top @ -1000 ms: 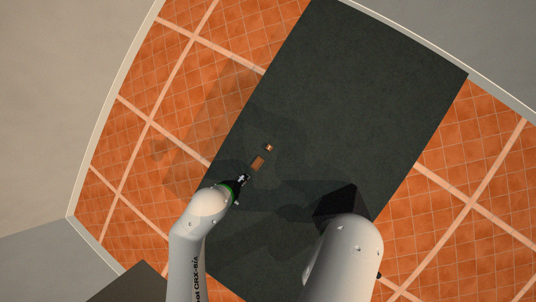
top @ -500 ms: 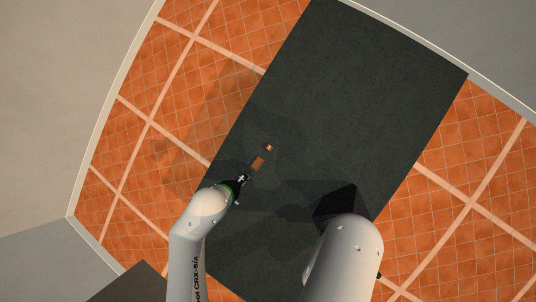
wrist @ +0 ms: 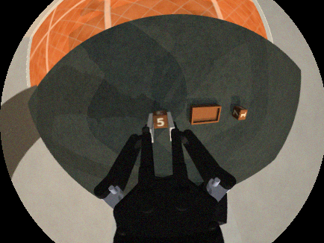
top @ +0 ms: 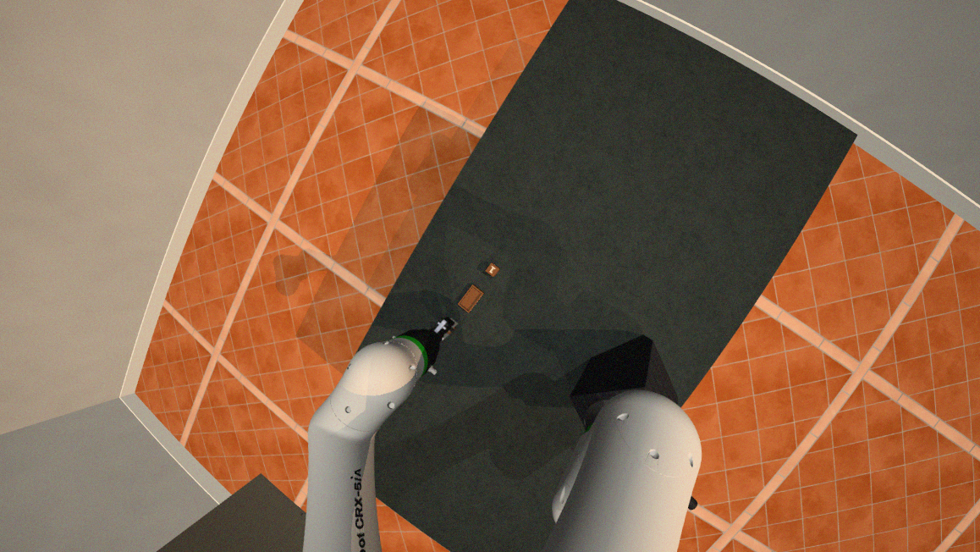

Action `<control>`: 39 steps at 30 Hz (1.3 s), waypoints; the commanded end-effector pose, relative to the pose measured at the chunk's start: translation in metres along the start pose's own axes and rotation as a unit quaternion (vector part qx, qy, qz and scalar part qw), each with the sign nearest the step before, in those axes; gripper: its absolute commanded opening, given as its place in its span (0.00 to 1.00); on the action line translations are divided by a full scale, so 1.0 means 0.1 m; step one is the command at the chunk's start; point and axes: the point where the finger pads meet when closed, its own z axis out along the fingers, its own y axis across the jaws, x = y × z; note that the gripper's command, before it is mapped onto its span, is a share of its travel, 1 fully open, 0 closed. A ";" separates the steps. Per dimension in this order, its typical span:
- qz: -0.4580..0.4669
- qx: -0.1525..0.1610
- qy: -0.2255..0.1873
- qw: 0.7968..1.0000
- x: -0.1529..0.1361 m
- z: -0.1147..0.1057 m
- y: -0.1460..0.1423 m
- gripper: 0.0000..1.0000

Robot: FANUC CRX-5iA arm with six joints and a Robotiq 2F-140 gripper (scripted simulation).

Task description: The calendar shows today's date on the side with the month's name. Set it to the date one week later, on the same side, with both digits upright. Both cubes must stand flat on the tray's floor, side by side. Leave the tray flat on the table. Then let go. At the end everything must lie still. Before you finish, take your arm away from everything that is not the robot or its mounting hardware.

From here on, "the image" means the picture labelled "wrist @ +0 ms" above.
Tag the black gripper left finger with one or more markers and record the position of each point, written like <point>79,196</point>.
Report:
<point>111,188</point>

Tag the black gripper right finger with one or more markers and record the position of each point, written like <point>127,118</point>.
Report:
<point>218,180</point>

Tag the orange cube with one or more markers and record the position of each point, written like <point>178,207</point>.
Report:
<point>160,119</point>
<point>239,112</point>

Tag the orange-brown shallow tray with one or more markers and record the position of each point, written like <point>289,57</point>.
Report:
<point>205,113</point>

